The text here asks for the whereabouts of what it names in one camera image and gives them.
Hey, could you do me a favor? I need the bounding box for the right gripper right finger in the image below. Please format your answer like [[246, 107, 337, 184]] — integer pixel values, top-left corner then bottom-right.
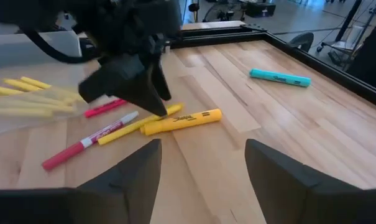
[[245, 139, 330, 224]]

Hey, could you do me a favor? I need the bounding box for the pink dry-erase marker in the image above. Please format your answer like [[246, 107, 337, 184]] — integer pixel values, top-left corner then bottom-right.
[[41, 110, 140, 172]]

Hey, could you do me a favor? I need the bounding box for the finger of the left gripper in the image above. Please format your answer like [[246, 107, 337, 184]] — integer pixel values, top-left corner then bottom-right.
[[152, 58, 172, 101], [78, 60, 168, 118]]

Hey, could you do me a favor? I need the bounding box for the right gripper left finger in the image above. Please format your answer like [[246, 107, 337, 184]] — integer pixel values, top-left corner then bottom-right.
[[77, 139, 162, 224]]

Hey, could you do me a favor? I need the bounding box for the teal highlighter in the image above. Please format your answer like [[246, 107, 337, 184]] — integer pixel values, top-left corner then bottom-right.
[[249, 68, 312, 88]]

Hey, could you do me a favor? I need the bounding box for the orange-yellow chunky highlighter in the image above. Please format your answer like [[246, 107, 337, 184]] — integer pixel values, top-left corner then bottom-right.
[[139, 108, 223, 136]]

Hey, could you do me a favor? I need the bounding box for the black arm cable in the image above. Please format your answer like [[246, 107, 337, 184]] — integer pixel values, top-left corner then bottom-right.
[[18, 26, 101, 65]]

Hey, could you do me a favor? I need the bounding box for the clear plastic bin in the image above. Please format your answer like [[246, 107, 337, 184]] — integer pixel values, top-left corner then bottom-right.
[[0, 67, 91, 136]]

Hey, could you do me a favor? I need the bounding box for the slim pink highlighter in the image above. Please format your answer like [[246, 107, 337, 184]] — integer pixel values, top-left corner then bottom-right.
[[83, 98, 129, 119]]

